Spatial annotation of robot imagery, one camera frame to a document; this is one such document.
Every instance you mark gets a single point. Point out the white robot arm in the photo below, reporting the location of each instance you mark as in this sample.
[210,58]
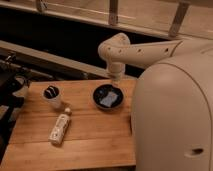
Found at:
[172,104]

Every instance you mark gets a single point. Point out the black round bowl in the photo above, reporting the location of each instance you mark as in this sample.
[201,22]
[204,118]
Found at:
[102,91]

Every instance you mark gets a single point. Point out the blue cloth in bowl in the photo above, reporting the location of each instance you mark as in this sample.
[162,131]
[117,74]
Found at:
[109,99]

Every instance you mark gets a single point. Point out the wooden board table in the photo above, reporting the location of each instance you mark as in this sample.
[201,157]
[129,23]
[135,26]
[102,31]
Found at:
[94,139]

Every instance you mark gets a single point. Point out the white cup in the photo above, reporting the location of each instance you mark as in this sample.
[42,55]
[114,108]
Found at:
[56,103]

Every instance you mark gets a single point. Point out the black object in cup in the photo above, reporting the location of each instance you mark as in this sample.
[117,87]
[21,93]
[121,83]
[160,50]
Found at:
[51,92]

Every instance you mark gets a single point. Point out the white plastic bottle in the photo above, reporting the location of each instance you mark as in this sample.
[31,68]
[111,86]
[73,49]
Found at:
[60,127]

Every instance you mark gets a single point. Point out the black equipment at left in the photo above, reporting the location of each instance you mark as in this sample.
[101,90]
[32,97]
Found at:
[14,86]

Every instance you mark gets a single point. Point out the metal railing frame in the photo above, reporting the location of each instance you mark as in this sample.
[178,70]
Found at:
[168,18]

